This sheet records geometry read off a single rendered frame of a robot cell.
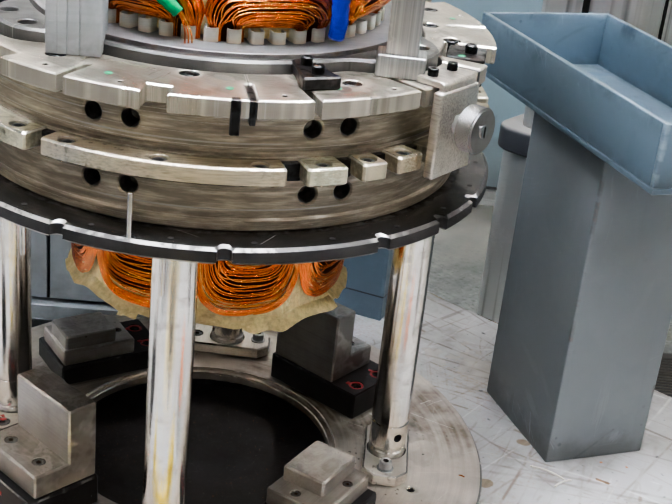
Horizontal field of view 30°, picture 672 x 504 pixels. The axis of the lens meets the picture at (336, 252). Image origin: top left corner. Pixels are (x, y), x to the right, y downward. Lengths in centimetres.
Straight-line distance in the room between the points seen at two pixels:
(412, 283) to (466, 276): 225
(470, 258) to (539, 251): 223
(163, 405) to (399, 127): 20
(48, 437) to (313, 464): 16
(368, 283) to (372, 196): 41
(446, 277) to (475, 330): 193
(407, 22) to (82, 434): 32
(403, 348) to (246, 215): 21
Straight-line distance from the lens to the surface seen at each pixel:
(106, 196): 65
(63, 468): 78
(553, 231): 89
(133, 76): 62
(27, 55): 65
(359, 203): 66
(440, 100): 64
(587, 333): 88
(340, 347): 89
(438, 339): 107
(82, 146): 63
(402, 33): 65
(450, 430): 91
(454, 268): 307
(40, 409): 79
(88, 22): 64
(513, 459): 93
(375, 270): 106
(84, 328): 92
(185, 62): 64
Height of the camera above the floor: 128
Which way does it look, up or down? 25 degrees down
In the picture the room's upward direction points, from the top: 6 degrees clockwise
